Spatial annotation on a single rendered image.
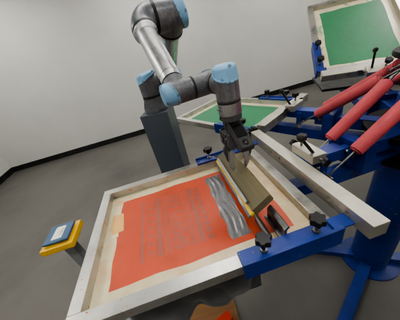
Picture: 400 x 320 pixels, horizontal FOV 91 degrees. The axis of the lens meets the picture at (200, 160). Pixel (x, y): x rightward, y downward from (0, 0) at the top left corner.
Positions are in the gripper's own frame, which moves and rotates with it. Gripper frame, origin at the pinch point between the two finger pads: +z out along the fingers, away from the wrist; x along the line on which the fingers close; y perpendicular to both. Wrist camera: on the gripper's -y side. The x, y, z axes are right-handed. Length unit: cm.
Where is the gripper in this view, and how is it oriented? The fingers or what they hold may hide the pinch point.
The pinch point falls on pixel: (239, 166)
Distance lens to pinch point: 74.8
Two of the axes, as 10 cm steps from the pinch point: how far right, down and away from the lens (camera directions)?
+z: 2.2, 8.3, 5.1
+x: -9.5, 3.0, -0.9
